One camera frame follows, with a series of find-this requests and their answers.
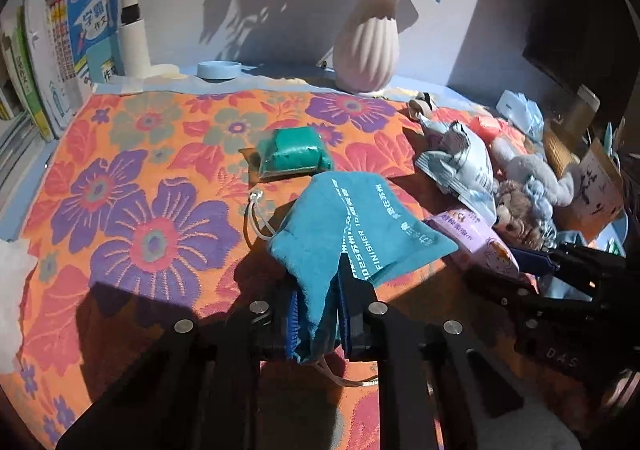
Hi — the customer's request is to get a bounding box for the grey plush toy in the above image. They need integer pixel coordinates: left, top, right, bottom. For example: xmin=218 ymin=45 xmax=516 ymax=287
xmin=490 ymin=140 xmax=596 ymax=208

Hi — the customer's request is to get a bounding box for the green sponge packet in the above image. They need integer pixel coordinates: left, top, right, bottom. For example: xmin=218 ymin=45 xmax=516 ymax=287
xmin=239 ymin=126 xmax=335 ymax=181

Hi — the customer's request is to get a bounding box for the floral orange cloth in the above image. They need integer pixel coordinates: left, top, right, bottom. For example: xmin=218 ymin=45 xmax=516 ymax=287
xmin=0 ymin=90 xmax=616 ymax=450

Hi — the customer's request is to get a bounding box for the purple tissue packet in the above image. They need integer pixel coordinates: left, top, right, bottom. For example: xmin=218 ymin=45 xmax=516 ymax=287
xmin=425 ymin=207 xmax=521 ymax=278

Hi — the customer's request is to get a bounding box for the light blue round dish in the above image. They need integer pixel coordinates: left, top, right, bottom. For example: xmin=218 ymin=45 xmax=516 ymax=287
xmin=196 ymin=60 xmax=242 ymax=80

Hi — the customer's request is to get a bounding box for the white desk lamp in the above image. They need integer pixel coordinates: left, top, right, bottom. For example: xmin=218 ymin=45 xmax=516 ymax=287
xmin=120 ymin=0 xmax=153 ymax=78

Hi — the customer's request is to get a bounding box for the light blue tissue pack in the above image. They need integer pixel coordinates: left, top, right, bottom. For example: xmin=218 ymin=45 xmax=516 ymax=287
xmin=496 ymin=90 xmax=546 ymax=135

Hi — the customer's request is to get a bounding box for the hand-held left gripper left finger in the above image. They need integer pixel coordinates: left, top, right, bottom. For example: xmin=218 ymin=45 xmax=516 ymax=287
xmin=55 ymin=275 xmax=302 ymax=450

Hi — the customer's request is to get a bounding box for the row of books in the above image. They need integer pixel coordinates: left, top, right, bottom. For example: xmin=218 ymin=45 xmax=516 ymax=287
xmin=0 ymin=0 xmax=126 ymax=171

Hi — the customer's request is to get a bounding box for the brown plush bear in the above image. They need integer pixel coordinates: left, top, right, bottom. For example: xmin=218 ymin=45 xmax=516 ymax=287
xmin=492 ymin=180 xmax=558 ymax=251

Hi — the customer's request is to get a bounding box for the pink ribbed vase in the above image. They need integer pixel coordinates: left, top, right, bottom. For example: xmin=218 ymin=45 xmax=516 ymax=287
xmin=332 ymin=0 xmax=401 ymax=93

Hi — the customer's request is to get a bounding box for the brown paper box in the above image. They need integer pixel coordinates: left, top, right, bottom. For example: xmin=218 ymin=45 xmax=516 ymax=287
xmin=560 ymin=137 xmax=626 ymax=231

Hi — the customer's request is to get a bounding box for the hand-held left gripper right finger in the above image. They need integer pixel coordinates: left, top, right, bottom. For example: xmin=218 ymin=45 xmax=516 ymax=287
xmin=336 ymin=272 xmax=525 ymax=450

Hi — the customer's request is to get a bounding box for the blue printed cloth pouch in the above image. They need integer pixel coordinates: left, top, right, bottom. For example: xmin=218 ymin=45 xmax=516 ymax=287
xmin=244 ymin=171 xmax=460 ymax=388

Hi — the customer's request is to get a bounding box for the white and blue packet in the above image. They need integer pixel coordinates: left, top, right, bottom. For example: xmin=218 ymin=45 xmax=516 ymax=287
xmin=415 ymin=122 xmax=498 ymax=225

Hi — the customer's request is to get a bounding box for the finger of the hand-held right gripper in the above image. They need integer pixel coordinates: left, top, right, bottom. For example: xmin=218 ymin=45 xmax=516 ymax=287
xmin=465 ymin=267 xmax=598 ymax=323
xmin=507 ymin=242 xmax=640 ymax=301

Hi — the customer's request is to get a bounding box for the orange soft object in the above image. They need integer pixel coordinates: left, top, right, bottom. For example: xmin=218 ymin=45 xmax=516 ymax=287
xmin=470 ymin=115 xmax=506 ymax=141

